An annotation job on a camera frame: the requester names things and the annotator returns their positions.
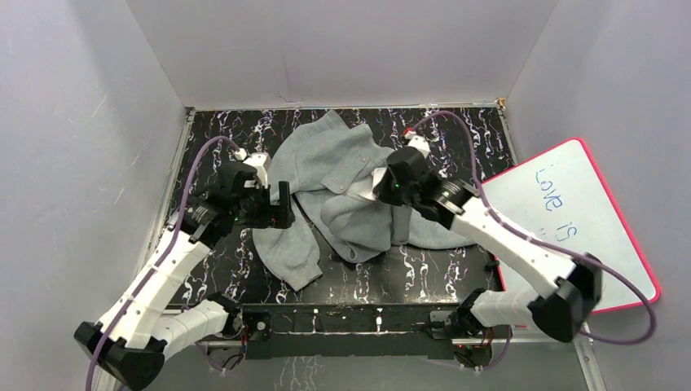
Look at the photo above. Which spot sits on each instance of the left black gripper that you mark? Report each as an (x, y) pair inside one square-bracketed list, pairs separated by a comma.
[(278, 210)]

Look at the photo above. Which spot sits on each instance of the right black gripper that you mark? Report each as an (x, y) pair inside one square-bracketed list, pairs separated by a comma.
[(381, 191)]

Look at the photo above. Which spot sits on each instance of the grey zip-up jacket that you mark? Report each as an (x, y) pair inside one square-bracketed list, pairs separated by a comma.
[(329, 168)]

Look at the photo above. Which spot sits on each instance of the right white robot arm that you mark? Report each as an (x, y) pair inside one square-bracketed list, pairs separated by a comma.
[(564, 286)]

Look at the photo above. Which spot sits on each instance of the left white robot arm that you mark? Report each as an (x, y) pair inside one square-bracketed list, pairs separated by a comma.
[(133, 340)]

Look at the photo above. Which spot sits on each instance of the pink-framed whiteboard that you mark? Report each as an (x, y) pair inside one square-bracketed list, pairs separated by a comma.
[(561, 196)]

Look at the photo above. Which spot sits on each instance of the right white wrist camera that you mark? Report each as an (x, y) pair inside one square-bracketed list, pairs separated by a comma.
[(417, 141)]

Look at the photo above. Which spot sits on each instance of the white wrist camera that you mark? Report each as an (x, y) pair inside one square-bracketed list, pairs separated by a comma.
[(259, 160), (417, 141)]

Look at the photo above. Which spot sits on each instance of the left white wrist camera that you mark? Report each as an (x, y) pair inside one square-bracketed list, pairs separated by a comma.
[(259, 160)]

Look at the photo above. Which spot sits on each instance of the aluminium table frame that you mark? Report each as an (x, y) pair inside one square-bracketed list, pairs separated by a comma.
[(402, 275)]

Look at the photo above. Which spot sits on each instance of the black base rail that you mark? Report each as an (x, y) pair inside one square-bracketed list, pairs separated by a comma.
[(281, 331)]

